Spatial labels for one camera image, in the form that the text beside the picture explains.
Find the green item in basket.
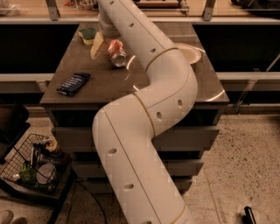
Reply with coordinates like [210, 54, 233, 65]
[19, 162, 36, 185]

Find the red coke can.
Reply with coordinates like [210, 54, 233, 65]
[108, 39, 127, 67]

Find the green yellow sponge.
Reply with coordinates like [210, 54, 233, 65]
[78, 28, 96, 46]

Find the white bowl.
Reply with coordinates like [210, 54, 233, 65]
[176, 43, 201, 64]

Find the black wire basket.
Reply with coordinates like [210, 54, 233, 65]
[0, 134, 70, 193]

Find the grey drawer cabinet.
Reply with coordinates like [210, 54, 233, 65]
[40, 22, 229, 183]

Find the black object on floor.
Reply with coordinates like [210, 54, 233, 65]
[241, 206, 256, 224]

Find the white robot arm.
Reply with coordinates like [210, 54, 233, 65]
[92, 0, 198, 224]

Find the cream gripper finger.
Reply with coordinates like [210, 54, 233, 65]
[90, 31, 105, 60]

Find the blue snack bag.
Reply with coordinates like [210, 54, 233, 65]
[57, 73, 91, 96]

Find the black cable on floor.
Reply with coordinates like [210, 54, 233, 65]
[76, 179, 109, 224]

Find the white cup in basket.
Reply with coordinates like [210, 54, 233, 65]
[36, 163, 56, 185]

